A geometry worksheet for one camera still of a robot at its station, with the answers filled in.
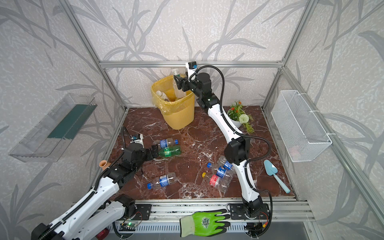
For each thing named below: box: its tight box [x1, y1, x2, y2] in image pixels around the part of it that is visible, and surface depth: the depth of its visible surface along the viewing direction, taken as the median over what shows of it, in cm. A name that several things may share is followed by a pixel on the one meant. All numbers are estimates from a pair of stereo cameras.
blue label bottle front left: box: [146, 172, 177, 190], surface depth 81 cm
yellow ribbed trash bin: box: [151, 75, 196, 130], surface depth 93 cm
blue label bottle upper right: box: [218, 155, 234, 172], surface depth 86 cm
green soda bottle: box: [158, 145, 181, 158], surface depth 93 cm
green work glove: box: [179, 209, 231, 238], surface depth 71 cm
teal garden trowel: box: [263, 159, 291, 194], surface depth 89 cm
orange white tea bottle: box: [156, 90, 170, 102], surface depth 100 cm
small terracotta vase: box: [99, 160, 112, 171], surface depth 80 cm
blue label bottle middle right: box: [207, 162, 234, 181], surface depth 84 cm
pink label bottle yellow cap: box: [202, 172, 230, 193], surface depth 82 cm
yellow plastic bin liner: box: [151, 75, 196, 115], surface depth 89 cm
